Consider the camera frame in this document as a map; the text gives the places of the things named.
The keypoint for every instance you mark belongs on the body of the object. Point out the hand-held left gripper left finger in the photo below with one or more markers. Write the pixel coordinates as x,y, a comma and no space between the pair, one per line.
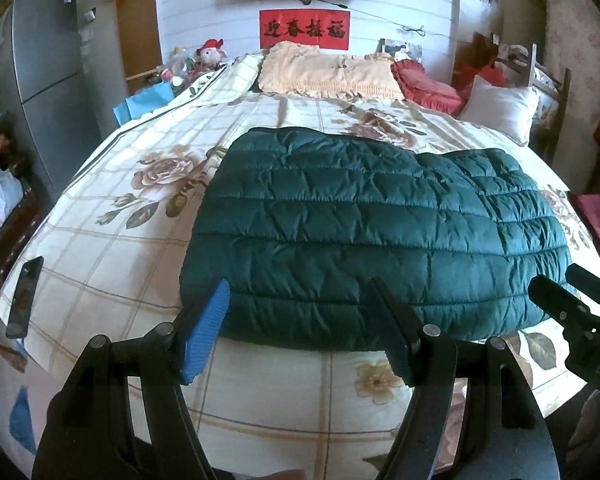
204,330

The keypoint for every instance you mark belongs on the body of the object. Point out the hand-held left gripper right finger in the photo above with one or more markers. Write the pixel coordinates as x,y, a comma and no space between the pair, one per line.
392,327

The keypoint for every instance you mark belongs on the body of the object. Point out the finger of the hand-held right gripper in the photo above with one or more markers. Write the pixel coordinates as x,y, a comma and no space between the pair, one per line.
562,305
595,287

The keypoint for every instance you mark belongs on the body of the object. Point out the dark green puffer jacket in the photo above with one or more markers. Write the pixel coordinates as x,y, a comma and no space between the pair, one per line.
355,235

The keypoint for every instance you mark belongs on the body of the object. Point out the person's right forearm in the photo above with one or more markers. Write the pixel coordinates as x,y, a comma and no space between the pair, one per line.
597,425

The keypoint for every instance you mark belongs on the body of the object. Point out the red clothes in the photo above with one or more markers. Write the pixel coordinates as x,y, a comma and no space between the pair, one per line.
472,62

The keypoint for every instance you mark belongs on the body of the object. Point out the maroon cloth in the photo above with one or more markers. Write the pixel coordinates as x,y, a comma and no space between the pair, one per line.
597,225

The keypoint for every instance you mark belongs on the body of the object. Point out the floral checked bed cover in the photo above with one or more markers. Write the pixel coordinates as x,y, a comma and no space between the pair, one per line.
129,260

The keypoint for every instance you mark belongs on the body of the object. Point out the black smartphone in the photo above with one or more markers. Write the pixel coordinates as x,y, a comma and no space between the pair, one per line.
25,297

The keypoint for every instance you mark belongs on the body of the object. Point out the wooden chair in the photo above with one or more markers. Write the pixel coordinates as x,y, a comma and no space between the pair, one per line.
555,110

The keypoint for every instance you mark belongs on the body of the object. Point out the white pillow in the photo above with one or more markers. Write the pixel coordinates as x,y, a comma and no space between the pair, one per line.
500,107

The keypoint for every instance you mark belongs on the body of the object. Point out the blue paper bag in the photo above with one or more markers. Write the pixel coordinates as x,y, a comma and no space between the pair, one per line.
144,102

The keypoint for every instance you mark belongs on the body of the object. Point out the red frilled pillow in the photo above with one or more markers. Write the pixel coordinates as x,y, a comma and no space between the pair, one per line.
427,90

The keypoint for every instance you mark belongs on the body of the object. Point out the white plastic bag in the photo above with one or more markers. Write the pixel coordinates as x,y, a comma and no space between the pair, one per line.
3,197

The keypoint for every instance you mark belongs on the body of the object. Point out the peach frilled pillow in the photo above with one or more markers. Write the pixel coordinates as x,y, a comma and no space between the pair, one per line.
325,72

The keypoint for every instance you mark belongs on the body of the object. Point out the plush toy with red hat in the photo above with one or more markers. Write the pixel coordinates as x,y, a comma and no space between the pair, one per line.
210,55

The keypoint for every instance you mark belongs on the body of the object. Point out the photo print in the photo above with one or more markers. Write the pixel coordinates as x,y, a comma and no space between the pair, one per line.
405,50

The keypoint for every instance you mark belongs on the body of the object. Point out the grey refrigerator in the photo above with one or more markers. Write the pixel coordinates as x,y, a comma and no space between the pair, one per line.
54,70

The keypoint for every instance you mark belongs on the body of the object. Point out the wooden door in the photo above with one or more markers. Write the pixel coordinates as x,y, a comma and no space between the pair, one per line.
139,35

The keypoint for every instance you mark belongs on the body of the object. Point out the red wall banner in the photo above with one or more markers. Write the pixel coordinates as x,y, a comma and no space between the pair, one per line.
305,30

